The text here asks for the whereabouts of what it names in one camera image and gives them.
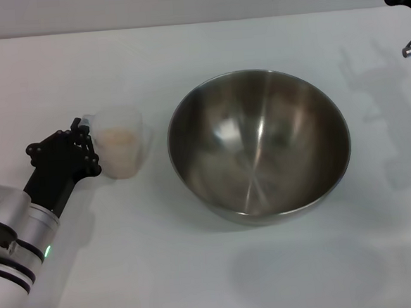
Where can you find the stainless steel mixing bowl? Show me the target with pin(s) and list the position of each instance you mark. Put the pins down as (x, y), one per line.
(261, 143)

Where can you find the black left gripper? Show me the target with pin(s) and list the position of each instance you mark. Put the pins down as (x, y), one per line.
(53, 171)

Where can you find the translucent plastic measuring cup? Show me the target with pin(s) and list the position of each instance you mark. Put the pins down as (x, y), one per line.
(121, 160)

